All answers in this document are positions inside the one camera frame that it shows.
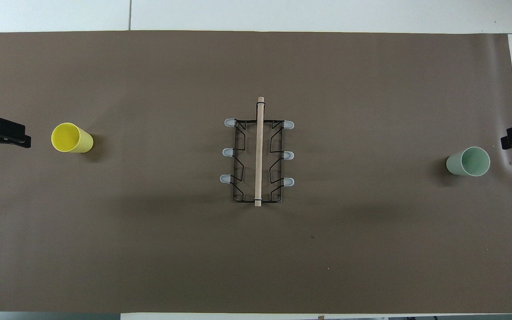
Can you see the brown table mat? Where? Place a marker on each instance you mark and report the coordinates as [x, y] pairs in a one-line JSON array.
[[149, 244]]

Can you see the yellow plastic cup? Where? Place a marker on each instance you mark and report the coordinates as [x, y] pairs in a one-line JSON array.
[[73, 138]]

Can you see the pale green plastic cup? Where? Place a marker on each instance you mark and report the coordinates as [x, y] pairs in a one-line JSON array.
[[469, 162]]

